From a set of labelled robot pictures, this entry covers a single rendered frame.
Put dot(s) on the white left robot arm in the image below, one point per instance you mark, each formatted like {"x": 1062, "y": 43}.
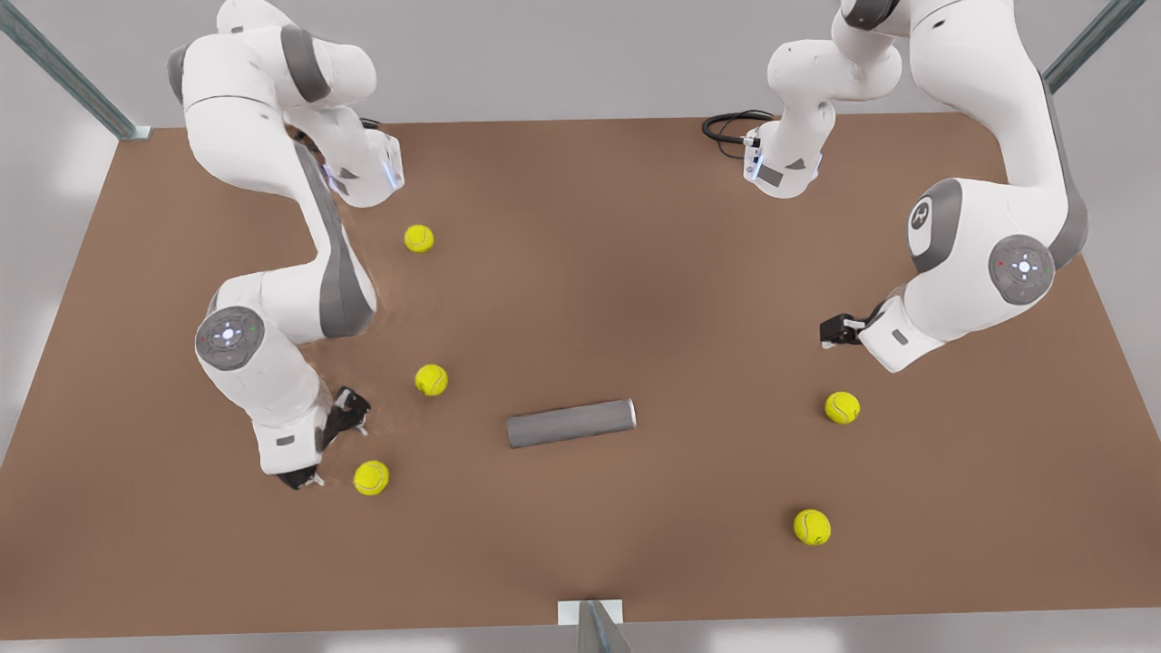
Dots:
{"x": 980, "y": 136}

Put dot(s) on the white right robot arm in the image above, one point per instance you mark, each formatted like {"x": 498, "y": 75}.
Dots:
{"x": 263, "y": 145}

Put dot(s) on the yellow tennis ball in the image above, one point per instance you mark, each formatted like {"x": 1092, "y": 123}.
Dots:
{"x": 371, "y": 477}
{"x": 842, "y": 407}
{"x": 431, "y": 380}
{"x": 418, "y": 238}
{"x": 812, "y": 527}

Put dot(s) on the grey tennis tube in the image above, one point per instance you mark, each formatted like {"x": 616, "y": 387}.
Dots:
{"x": 570, "y": 423}

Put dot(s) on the silver frame post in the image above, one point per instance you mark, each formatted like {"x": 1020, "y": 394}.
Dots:
{"x": 1088, "y": 41}
{"x": 594, "y": 626}
{"x": 63, "y": 68}

